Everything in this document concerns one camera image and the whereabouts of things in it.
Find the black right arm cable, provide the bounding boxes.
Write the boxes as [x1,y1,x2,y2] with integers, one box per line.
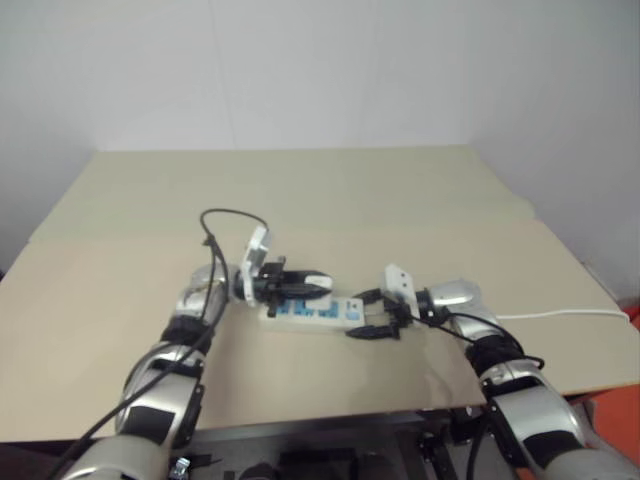
[413,305,547,374]

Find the black table frame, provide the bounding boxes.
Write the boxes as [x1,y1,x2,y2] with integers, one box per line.
[189,407,501,480]

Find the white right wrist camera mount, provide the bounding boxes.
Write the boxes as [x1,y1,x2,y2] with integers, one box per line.
[383,263,417,321]

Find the white charger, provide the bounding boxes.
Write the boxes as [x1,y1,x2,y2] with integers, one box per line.
[302,273,334,304]

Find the white power strip blue sockets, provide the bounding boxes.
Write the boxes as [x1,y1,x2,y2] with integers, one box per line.
[257,294,367,335]

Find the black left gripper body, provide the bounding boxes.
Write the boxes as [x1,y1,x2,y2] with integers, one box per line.
[253,255,292,319]

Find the orange box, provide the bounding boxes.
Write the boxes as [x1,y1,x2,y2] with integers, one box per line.
[567,384,640,480]

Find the dark rounded shape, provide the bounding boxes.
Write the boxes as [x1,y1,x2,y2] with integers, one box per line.
[242,462,282,480]

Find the small metal clamp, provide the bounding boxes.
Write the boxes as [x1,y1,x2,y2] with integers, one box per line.
[169,455,194,480]

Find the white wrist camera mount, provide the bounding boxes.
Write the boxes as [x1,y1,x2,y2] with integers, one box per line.
[241,226,276,307]
[383,263,417,321]

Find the white power strip cable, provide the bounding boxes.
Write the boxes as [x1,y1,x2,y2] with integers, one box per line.
[496,308,634,325]

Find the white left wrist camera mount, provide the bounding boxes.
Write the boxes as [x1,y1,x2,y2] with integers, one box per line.
[241,226,276,307]

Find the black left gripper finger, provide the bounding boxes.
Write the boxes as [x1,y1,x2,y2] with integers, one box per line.
[287,285,330,302]
[287,268,332,286]

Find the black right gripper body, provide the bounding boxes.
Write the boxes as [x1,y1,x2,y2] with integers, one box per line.
[376,296,415,336]

